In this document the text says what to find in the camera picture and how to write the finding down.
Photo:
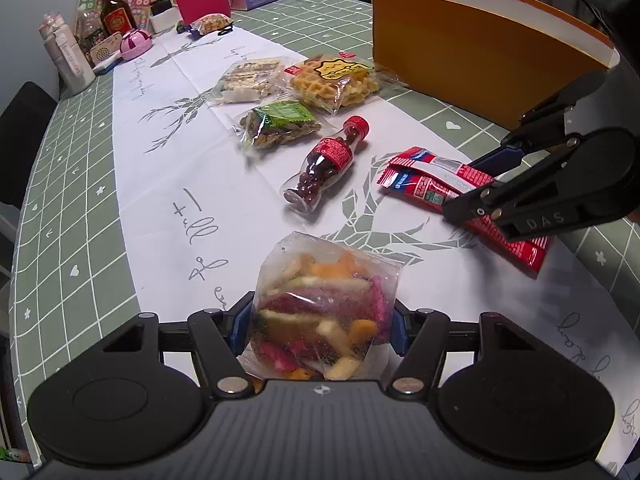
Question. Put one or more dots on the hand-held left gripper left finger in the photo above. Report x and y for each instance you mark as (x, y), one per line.
(239, 325)

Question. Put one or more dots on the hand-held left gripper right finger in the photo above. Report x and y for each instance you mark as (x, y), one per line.
(398, 335)

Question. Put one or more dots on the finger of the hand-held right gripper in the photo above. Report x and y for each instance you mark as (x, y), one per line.
(467, 207)
(502, 156)

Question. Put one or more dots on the long red snack packet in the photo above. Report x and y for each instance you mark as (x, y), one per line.
(425, 180)

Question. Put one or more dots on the colourful dried fruit bag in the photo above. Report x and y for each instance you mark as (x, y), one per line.
(320, 305)

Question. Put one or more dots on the orange cardboard box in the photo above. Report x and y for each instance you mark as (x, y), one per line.
(450, 55)

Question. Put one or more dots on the yellow label waffle packet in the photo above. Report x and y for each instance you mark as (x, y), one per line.
(335, 80)

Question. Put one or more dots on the clear puffed snack packet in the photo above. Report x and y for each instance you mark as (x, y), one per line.
(247, 80)

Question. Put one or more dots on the small chocolate candy bottle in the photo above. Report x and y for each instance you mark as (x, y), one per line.
(325, 160)

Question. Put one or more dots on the white printed table runner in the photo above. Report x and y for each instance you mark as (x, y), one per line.
(200, 160)

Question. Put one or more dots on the green label nut packet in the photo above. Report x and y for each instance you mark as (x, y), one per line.
(280, 122)

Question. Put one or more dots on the green checkered tablecloth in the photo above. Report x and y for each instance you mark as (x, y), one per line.
(75, 185)

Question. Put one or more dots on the black chair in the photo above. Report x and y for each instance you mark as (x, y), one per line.
(25, 135)

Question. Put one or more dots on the blue white tube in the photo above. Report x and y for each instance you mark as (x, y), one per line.
(105, 65)

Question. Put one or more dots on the small black clip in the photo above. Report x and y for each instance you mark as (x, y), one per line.
(226, 31)

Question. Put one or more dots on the pink round container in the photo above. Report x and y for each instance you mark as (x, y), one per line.
(134, 44)

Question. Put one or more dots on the small mixed nut bag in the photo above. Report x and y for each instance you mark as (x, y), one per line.
(212, 23)

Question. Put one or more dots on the small wooden speaker box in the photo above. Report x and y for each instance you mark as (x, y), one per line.
(102, 50)

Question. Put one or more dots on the white bottle with pink cap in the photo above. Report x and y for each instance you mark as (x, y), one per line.
(70, 65)

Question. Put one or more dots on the white square container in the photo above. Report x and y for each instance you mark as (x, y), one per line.
(162, 20)

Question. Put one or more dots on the dark brown glass bottle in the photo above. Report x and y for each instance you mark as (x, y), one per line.
(117, 17)

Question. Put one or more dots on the clear plastic bottle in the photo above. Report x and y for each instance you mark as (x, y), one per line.
(89, 25)

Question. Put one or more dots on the tan dotted game board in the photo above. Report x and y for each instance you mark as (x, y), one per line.
(142, 2)

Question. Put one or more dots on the green dotted game board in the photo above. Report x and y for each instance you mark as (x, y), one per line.
(87, 1)

